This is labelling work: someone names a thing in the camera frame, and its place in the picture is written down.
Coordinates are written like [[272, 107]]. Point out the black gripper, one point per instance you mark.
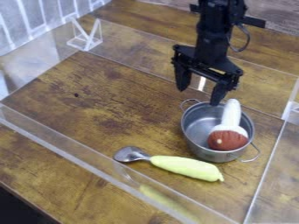
[[221, 71]]

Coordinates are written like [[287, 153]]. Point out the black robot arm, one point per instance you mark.
[[205, 59]]

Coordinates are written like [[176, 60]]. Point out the silver metal pot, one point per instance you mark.
[[199, 119]]

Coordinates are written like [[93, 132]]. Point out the black bar on table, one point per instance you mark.
[[247, 20]]

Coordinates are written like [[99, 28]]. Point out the spoon with yellow handle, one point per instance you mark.
[[180, 165]]

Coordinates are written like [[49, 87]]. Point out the clear acrylic triangle bracket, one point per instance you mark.
[[84, 41]]

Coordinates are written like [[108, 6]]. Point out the clear acrylic enclosure wall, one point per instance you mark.
[[109, 98]]

